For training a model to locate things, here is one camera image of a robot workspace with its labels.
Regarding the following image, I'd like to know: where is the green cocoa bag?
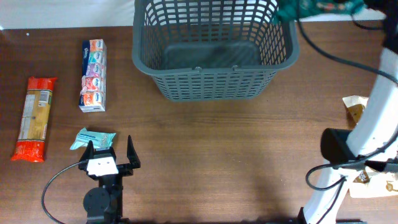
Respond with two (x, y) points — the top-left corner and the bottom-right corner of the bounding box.
(271, 0), (365, 24)

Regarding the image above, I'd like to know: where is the multicolour tissue pack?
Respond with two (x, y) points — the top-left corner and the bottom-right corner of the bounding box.
(78, 39), (107, 113)

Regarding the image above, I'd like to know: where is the beige snack bag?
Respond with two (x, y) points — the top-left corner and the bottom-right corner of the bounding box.
(349, 168), (397, 198)

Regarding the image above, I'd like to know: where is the teal wet wipes packet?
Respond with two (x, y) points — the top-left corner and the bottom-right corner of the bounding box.
(70, 128), (116, 150)

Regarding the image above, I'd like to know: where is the black cable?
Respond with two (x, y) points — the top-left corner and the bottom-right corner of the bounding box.
(295, 9), (398, 86)
(41, 160), (88, 224)

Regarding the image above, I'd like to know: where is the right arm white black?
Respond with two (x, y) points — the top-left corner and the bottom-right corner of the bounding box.
(297, 1), (397, 223)

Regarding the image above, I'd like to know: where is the orange spaghetti packet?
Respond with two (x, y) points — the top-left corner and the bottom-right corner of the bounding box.
(11, 77), (57, 162)

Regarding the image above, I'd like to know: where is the beige rice bag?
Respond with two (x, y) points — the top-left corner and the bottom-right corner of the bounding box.
(342, 95), (369, 124)

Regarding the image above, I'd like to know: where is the grey plastic basket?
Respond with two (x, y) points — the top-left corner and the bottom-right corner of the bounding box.
(132, 0), (299, 102)

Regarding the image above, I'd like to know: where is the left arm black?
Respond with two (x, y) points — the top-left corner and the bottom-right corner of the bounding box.
(78, 136), (141, 223)

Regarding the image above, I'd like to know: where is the left black cable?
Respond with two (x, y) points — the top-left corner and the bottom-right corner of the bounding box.
(41, 160), (88, 224)

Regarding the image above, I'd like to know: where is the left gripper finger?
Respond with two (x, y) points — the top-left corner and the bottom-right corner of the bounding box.
(127, 135), (140, 165)
(81, 141), (94, 161)

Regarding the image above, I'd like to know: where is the right black cable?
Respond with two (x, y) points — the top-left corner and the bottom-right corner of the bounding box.
(295, 9), (398, 86)

